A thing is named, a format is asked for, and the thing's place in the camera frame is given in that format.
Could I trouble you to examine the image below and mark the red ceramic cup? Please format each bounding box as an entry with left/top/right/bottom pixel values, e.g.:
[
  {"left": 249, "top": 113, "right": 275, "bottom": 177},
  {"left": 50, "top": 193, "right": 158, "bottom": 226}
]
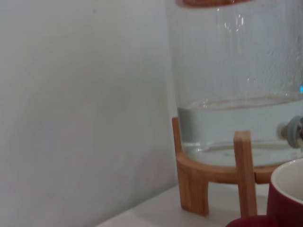
[{"left": 224, "top": 158, "right": 303, "bottom": 227}]

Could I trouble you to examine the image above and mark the chrome faucet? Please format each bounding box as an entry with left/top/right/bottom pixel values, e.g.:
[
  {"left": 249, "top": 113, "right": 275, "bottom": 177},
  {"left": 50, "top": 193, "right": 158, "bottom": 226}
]
[{"left": 276, "top": 115, "right": 303, "bottom": 152}]

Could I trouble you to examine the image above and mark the glass water dispenser jar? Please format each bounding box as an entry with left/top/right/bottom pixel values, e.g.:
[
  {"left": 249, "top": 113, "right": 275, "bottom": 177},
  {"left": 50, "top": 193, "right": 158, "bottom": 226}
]
[{"left": 165, "top": 0, "right": 303, "bottom": 170}]

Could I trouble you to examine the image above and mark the wooden dispenser stand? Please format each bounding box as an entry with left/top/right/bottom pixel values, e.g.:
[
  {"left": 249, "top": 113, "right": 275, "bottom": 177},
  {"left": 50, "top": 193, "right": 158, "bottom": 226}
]
[{"left": 171, "top": 116, "right": 280, "bottom": 218}]

